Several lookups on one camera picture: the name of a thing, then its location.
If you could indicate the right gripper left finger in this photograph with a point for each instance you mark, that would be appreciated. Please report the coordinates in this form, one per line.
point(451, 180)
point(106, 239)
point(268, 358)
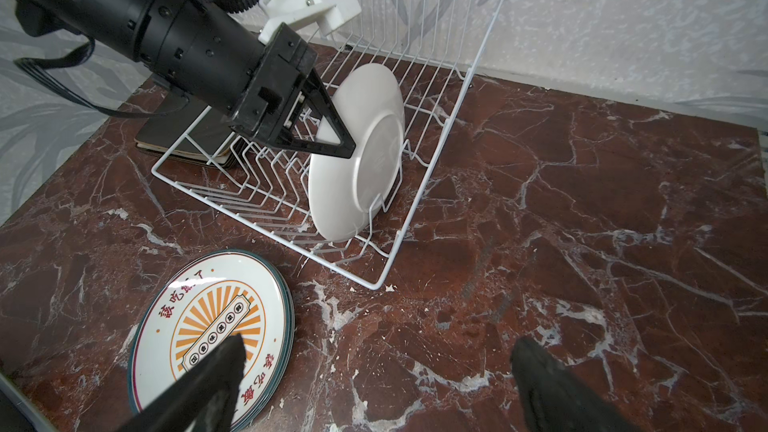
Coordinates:
point(204, 399)

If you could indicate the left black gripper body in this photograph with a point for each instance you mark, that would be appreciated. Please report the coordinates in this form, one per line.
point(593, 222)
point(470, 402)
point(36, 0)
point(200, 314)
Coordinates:
point(267, 110)

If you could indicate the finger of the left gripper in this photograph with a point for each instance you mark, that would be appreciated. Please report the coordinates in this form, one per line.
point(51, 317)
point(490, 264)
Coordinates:
point(331, 138)

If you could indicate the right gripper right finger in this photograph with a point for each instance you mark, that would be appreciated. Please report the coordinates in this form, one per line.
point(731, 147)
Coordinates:
point(555, 399)

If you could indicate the white round plate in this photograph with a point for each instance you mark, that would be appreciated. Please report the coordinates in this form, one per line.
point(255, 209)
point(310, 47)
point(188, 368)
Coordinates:
point(345, 194)
point(222, 294)

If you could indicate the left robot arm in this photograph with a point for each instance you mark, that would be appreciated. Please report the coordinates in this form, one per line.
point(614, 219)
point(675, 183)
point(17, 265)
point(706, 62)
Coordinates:
point(244, 58)

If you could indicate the white wire dish rack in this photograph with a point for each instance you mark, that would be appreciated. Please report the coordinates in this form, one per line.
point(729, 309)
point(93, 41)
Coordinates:
point(433, 48)

